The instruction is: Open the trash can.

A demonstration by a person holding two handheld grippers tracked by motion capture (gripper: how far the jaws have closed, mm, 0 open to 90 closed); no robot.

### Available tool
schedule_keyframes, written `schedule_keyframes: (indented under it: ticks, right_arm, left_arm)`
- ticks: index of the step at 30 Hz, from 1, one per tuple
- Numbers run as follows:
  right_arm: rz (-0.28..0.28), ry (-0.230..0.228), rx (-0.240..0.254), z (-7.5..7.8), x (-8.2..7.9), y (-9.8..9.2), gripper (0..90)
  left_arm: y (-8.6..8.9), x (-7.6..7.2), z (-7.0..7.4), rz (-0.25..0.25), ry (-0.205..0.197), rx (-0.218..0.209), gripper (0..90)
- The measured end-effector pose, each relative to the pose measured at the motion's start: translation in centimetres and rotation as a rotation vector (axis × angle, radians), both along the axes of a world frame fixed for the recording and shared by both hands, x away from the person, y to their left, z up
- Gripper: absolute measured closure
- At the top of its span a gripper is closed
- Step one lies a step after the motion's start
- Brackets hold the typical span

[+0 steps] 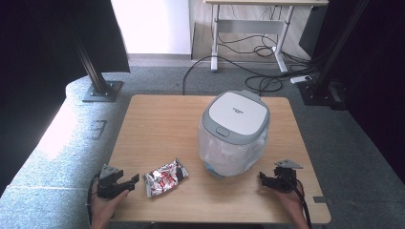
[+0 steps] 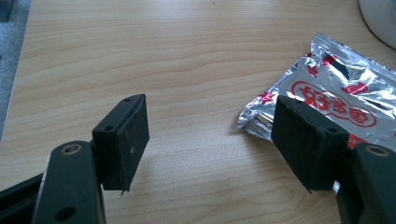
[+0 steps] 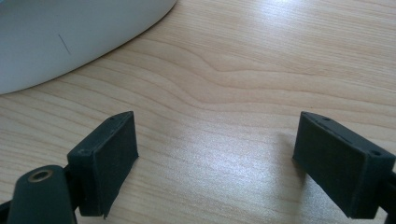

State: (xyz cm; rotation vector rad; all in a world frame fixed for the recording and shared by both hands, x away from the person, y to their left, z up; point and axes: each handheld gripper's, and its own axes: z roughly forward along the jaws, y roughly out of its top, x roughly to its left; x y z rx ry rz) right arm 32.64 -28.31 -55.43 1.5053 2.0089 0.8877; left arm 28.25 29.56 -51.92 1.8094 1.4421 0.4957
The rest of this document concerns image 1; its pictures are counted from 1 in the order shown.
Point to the black metal stand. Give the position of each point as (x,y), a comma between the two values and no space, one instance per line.
(332,54)
(95,74)

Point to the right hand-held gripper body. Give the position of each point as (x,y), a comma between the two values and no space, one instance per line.
(286,178)

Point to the dark box under desk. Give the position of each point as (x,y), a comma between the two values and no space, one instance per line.
(310,35)

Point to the white desk with metal legs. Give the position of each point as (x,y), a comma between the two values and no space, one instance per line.
(251,26)

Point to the silver red snack packet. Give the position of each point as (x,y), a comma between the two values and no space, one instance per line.
(164,179)

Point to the person's left hand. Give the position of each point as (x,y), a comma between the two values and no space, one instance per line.
(103,210)

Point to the dark curtain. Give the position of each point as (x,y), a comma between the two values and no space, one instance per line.
(38,63)
(379,79)

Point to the white power strip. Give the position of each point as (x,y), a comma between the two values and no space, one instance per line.
(301,79)

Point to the white grey lidded trash bin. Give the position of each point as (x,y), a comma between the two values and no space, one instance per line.
(237,116)

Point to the person's right hand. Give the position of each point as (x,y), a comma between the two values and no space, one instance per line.
(294,203)

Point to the clear plastic bin liner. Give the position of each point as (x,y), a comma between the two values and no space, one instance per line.
(229,156)

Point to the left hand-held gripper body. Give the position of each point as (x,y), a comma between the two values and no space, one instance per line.
(108,187)

